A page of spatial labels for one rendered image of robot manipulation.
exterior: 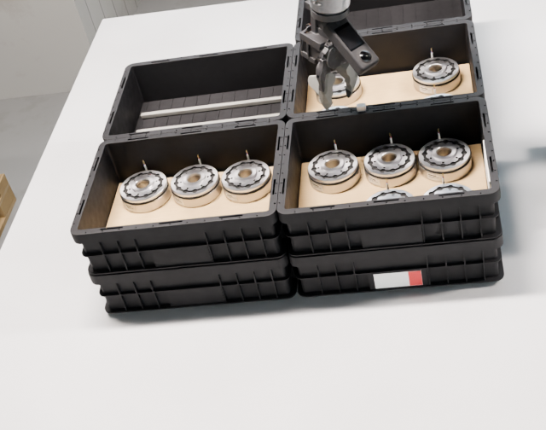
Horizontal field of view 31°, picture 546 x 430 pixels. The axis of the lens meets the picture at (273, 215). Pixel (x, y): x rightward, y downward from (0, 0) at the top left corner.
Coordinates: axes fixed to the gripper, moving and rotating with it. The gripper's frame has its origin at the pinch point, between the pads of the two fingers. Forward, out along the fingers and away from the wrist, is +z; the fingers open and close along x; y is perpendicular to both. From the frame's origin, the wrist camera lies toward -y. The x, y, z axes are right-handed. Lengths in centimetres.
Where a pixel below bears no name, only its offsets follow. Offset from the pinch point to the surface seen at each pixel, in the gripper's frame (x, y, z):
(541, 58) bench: -67, 3, 23
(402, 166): -2.9, -14.6, 10.1
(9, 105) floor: -8, 221, 120
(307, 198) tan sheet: 13.1, -4.3, 15.2
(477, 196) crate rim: 1.1, -37.0, 1.3
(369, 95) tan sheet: -19.1, 11.9, 14.5
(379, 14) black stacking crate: -45, 36, 15
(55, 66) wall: -28, 210, 105
